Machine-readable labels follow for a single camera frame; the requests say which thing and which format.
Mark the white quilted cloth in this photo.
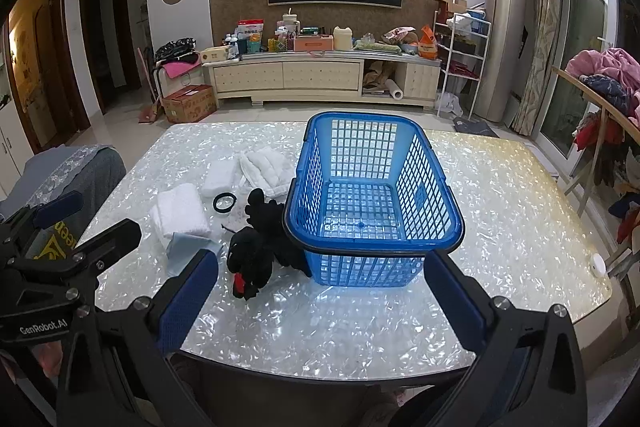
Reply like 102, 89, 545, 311
239, 146, 293, 198

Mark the cream tv cabinet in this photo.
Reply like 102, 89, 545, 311
203, 50, 440, 110

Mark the black hair tie ring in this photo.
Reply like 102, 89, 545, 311
211, 190, 239, 215

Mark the white paper roll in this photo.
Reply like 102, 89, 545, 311
385, 78, 404, 101

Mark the wooden curved rack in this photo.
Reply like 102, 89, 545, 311
550, 66, 640, 218

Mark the blue plastic basket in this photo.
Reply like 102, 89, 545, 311
283, 112, 464, 287

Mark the grey chair with cover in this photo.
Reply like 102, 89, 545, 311
1, 145, 126, 260

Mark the black plush toy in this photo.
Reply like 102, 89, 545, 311
227, 188, 311, 300

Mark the light blue cloth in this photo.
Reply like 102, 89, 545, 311
166, 233, 222, 277

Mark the pile of pink clothes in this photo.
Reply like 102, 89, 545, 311
565, 48, 639, 127

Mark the white round cap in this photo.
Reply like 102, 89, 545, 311
590, 254, 608, 279

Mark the tall air conditioner unit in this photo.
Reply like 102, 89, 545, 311
474, 0, 526, 122

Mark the cream plastic jug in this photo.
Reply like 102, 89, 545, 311
333, 26, 354, 51

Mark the dark bag on floor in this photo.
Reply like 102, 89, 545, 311
452, 117, 498, 138

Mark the cardboard box on floor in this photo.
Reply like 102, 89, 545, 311
162, 84, 217, 124

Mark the white towel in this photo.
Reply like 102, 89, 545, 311
150, 183, 212, 243

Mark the pink box on cabinet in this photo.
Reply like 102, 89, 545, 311
294, 35, 334, 53

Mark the white metal shelf rack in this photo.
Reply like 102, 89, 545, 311
434, 8, 492, 117

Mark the orange bag on cabinet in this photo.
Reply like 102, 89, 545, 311
418, 25, 438, 61

